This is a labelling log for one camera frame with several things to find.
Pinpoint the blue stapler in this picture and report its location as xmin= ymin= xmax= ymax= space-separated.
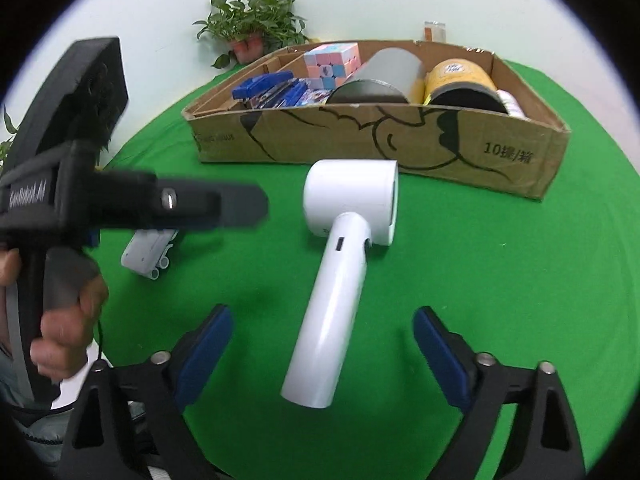
xmin=231 ymin=70 xmax=297 ymax=103

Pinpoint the pastel rubiks cube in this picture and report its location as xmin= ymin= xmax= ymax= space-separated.
xmin=303 ymin=42 xmax=361 ymax=90

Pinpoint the white hair dryer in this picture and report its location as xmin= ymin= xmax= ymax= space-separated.
xmin=281 ymin=159 xmax=399 ymax=410

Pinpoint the silver cylinder can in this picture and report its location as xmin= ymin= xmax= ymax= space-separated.
xmin=326 ymin=48 xmax=426 ymax=104

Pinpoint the yellow black tube can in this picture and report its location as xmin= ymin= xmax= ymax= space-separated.
xmin=423 ymin=58 xmax=506 ymax=114

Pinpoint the person left hand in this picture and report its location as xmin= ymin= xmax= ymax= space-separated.
xmin=30 ymin=274 xmax=108 ymax=382

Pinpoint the white plastic tray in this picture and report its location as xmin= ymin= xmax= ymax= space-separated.
xmin=120 ymin=229 xmax=178 ymax=281

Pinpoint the potted green plant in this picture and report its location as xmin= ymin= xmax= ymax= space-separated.
xmin=193 ymin=0 xmax=310 ymax=70

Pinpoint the colourful booklet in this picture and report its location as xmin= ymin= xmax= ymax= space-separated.
xmin=242 ymin=78 xmax=331 ymax=110

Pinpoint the cardboard box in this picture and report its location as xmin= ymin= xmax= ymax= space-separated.
xmin=182 ymin=40 xmax=570 ymax=200

